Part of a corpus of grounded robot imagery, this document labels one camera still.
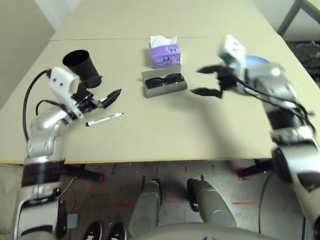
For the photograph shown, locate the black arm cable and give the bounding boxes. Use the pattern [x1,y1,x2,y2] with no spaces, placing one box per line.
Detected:
[234,77,316,131]
[22,69,53,141]

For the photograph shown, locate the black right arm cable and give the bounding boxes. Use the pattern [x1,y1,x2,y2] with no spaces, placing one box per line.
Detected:
[234,77,316,131]

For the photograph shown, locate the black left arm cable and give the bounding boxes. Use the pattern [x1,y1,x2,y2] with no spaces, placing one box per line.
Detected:
[22,69,53,141]

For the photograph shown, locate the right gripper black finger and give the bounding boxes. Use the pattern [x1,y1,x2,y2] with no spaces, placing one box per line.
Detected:
[190,87,223,99]
[195,64,221,75]

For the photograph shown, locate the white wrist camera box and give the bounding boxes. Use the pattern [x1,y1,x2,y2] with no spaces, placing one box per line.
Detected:
[216,34,247,73]
[48,66,85,118]

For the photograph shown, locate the purple tissue pack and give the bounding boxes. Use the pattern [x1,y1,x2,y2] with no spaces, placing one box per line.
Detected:
[149,35,181,70]

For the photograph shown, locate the black white sneaker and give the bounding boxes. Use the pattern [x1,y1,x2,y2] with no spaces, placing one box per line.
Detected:
[108,223,127,240]
[83,221,105,240]

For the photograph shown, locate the small grey floor box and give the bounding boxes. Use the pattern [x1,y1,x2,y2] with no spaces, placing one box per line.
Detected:
[67,213,80,229]

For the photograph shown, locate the blue plate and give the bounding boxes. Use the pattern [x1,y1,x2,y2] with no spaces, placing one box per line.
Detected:
[244,54,272,66]

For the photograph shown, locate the grey robot leg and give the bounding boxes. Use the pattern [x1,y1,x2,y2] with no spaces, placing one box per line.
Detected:
[186,177,237,227]
[128,178,163,236]

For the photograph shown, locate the grey robot left leg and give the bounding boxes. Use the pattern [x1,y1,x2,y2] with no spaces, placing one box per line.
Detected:
[128,178,163,236]

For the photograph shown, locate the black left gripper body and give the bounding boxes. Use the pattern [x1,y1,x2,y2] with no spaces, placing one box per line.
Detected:
[71,91,104,114]

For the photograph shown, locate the black plastic cup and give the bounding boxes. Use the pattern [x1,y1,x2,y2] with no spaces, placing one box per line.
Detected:
[62,49,103,89]

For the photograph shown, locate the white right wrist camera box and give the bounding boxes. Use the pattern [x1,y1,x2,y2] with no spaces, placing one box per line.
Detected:
[216,34,247,73]

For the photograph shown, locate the grey robot torso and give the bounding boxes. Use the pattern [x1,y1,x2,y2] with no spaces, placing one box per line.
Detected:
[129,221,276,240]

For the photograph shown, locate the black sunglasses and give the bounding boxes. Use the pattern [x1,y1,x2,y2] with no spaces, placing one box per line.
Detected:
[144,73,185,90]

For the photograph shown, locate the black-capped white marker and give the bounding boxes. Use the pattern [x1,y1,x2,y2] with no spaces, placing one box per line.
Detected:
[85,112,125,127]

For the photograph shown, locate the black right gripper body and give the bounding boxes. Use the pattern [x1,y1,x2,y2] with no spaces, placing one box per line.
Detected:
[215,65,240,99]

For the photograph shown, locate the thin black body cable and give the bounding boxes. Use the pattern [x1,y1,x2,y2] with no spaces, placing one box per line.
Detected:
[257,172,274,235]

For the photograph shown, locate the black-framed yellow-edged table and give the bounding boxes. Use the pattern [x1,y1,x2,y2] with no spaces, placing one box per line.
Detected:
[276,0,320,36]

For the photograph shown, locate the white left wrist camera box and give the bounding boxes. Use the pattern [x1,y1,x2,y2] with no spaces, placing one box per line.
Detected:
[48,66,85,118]

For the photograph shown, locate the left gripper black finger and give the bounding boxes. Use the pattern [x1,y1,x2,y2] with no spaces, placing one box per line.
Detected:
[100,94,120,109]
[105,87,123,100]

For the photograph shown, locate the grey robot right leg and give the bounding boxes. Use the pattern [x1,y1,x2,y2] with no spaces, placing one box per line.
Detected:
[186,177,237,227]

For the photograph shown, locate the black metal table leg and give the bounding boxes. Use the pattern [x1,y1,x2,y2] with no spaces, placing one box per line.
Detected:
[239,158,275,178]
[61,164,105,183]

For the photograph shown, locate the grey glasses case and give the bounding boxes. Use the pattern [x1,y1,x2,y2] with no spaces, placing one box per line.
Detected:
[140,63,188,99]

